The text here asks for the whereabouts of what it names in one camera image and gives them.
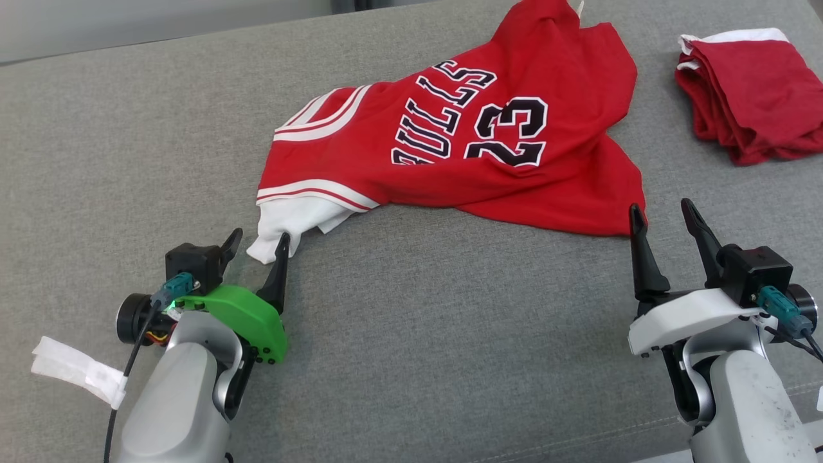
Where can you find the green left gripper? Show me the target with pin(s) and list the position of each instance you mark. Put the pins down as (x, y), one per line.
(251, 318)

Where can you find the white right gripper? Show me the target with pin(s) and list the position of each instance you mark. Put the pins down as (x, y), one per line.
(688, 318)

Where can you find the red shorts with white stripe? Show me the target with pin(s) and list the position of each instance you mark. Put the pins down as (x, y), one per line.
(752, 96)

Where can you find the red Bulls 23 jersey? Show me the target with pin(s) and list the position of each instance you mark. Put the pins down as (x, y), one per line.
(514, 167)

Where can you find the white tape label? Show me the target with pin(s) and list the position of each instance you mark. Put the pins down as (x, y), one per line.
(77, 370)

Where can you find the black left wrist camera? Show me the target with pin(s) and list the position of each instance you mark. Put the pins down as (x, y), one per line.
(193, 263)

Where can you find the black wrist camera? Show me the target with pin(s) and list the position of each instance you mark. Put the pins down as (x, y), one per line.
(193, 263)
(755, 270)

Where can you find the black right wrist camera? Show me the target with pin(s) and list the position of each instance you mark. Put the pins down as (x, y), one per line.
(755, 270)

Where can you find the grey partition post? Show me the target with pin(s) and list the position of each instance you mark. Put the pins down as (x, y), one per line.
(360, 3)

